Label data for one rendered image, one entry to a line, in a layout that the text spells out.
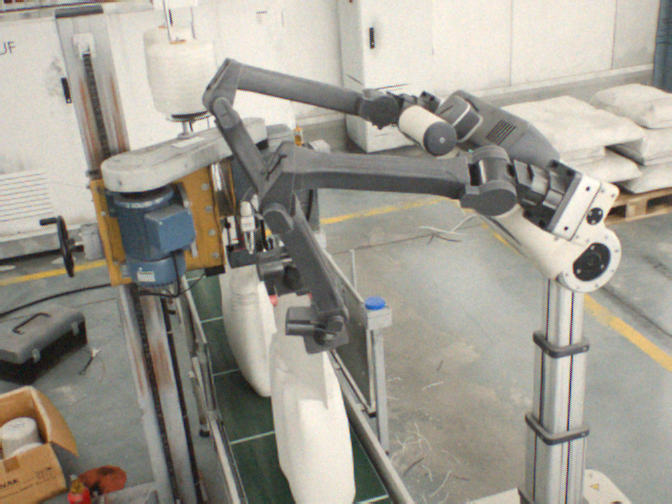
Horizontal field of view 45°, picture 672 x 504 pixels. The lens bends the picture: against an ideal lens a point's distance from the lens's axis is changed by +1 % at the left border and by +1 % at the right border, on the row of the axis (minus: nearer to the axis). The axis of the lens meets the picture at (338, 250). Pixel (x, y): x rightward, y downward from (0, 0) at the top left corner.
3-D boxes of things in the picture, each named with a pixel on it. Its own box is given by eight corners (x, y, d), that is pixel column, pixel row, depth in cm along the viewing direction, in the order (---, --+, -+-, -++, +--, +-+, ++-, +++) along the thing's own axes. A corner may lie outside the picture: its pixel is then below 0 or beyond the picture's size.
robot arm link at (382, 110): (219, 55, 172) (211, 48, 181) (206, 116, 176) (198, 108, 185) (403, 98, 189) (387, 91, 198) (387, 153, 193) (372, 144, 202)
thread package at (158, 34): (205, 89, 219) (195, 26, 212) (152, 96, 216) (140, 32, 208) (196, 78, 232) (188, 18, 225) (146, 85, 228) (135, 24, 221)
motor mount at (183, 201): (203, 257, 209) (194, 199, 202) (177, 262, 207) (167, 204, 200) (188, 219, 234) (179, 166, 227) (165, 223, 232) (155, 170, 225)
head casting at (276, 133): (322, 233, 239) (313, 137, 226) (241, 249, 233) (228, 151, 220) (296, 200, 265) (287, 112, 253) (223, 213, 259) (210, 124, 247)
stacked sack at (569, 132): (650, 143, 466) (652, 118, 460) (547, 162, 450) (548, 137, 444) (606, 125, 503) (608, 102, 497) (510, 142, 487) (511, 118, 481)
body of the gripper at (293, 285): (271, 278, 210) (272, 262, 204) (308, 270, 213) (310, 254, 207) (278, 299, 206) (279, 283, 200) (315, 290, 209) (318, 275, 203)
